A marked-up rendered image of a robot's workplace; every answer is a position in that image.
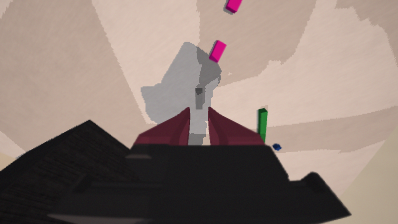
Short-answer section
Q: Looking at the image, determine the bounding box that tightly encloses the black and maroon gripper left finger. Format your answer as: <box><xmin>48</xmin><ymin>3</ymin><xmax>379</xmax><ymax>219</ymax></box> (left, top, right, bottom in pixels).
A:
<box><xmin>132</xmin><ymin>107</ymin><xmax>190</xmax><ymax>146</ymax></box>

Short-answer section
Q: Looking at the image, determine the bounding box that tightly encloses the grey rod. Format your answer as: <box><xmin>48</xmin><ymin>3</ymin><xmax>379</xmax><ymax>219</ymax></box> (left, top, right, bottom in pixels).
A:
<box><xmin>195</xmin><ymin>88</ymin><xmax>203</xmax><ymax>110</ymax></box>

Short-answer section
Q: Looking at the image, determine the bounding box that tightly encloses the small blue cube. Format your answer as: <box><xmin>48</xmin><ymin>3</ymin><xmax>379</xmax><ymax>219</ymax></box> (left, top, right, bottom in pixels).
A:
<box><xmin>273</xmin><ymin>143</ymin><xmax>282</xmax><ymax>151</ymax></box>

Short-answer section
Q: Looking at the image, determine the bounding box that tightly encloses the magenta rod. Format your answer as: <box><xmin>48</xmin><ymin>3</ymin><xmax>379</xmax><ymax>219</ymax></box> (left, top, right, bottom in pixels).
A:
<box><xmin>226</xmin><ymin>0</ymin><xmax>242</xmax><ymax>13</ymax></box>
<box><xmin>209</xmin><ymin>40</ymin><xmax>226</xmax><ymax>63</ymax></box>

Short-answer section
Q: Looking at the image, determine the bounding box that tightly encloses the green rod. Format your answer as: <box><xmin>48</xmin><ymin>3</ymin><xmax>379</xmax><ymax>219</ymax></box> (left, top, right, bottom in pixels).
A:
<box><xmin>258</xmin><ymin>108</ymin><xmax>268</xmax><ymax>143</ymax></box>

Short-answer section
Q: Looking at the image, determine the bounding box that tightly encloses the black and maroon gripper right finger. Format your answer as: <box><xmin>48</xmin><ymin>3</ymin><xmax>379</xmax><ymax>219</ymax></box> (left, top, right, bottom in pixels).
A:
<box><xmin>208</xmin><ymin>107</ymin><xmax>266</xmax><ymax>145</ymax></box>

